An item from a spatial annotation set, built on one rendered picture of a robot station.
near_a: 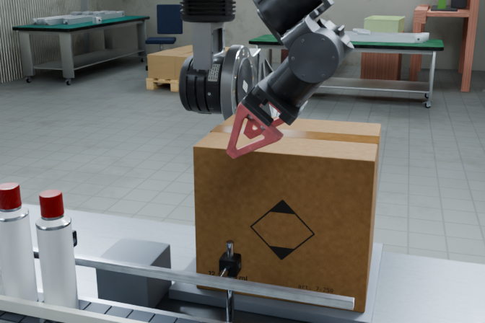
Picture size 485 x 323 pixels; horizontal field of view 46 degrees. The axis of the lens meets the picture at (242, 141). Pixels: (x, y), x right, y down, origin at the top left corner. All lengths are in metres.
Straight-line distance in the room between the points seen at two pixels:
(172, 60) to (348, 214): 6.35
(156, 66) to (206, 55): 5.96
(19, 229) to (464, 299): 0.78
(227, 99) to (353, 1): 8.12
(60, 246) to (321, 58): 0.49
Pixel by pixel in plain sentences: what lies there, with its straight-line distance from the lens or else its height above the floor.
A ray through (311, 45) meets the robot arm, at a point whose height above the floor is 1.32.
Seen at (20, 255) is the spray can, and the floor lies 0.98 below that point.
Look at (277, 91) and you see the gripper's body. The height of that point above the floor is 1.25.
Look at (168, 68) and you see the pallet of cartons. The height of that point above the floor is 0.28.
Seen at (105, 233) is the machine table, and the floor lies 0.83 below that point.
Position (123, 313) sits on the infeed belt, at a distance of 0.96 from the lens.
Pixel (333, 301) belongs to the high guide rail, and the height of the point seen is 0.96.
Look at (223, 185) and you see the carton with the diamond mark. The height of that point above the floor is 1.05.
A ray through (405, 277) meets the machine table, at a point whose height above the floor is 0.83.
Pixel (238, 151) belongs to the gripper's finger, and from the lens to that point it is 0.74.
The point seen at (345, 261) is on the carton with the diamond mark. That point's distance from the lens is 0.97.
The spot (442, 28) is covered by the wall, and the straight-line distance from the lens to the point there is 9.38.
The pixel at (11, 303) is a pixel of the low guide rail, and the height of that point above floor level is 0.91.
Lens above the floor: 1.39
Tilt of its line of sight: 16 degrees down
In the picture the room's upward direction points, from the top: straight up
